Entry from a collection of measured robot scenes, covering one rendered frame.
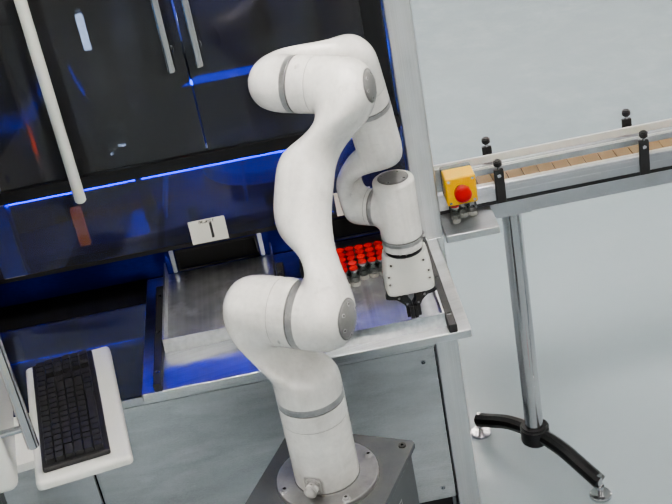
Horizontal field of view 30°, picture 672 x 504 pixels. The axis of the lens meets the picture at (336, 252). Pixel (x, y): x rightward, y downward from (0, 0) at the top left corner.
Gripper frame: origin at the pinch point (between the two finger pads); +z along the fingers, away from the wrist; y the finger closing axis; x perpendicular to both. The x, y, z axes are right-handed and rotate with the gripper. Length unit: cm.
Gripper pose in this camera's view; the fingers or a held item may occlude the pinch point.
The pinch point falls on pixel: (413, 310)
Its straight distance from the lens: 263.3
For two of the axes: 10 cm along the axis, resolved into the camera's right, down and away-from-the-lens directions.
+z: 1.6, 8.5, 4.9
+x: 1.0, 4.8, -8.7
